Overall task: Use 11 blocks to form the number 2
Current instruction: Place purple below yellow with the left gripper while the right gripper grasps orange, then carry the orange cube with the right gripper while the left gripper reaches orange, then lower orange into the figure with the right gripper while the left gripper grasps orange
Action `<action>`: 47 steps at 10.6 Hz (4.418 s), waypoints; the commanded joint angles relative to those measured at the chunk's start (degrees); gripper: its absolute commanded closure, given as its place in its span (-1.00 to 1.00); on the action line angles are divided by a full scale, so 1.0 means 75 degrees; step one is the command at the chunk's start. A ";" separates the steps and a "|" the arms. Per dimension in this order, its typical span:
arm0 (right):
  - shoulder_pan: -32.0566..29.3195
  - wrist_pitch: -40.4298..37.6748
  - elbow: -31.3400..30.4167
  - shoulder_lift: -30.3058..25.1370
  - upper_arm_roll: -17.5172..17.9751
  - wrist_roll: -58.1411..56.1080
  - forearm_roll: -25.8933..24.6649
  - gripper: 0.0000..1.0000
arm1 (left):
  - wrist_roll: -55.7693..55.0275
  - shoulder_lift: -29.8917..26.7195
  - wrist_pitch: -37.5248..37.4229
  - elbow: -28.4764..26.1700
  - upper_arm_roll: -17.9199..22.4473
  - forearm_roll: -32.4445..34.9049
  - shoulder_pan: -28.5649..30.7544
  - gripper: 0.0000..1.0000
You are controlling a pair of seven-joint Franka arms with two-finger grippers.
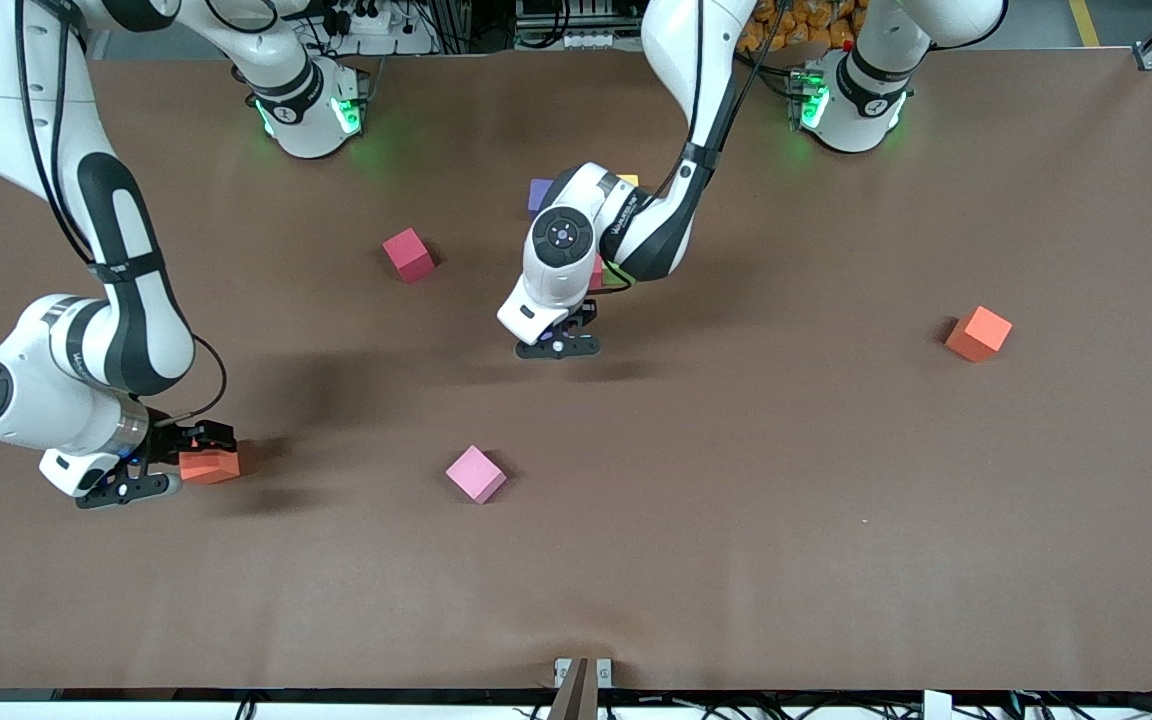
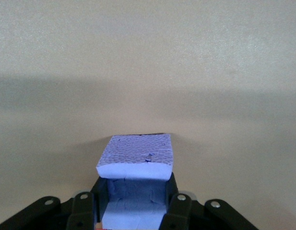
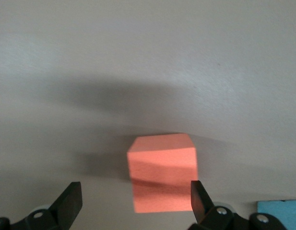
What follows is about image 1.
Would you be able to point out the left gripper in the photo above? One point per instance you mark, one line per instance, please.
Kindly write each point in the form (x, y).
(581, 316)

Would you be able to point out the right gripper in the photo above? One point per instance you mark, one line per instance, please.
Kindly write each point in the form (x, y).
(172, 440)

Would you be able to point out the orange foam cube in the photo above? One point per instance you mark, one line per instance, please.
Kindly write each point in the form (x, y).
(978, 334)
(211, 468)

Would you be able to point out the red foam cube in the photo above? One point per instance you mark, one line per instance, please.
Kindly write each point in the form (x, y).
(597, 272)
(408, 255)

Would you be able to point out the purple foam cube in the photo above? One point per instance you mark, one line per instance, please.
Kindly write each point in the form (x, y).
(538, 195)

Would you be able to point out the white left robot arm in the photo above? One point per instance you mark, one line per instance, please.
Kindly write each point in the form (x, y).
(676, 40)

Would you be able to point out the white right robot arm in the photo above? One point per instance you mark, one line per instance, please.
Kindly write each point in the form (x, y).
(6, 100)

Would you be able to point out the pink foam cube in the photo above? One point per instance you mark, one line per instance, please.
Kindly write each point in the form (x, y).
(476, 474)

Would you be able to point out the brown table cover sheet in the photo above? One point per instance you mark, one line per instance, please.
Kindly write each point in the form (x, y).
(636, 560)

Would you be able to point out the white power strip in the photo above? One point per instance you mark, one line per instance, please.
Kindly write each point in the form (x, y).
(376, 22)
(588, 40)

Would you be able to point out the small white box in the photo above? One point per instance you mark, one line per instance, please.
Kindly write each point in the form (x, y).
(936, 706)

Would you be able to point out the metal clamp bracket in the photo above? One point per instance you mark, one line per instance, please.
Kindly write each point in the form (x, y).
(604, 672)

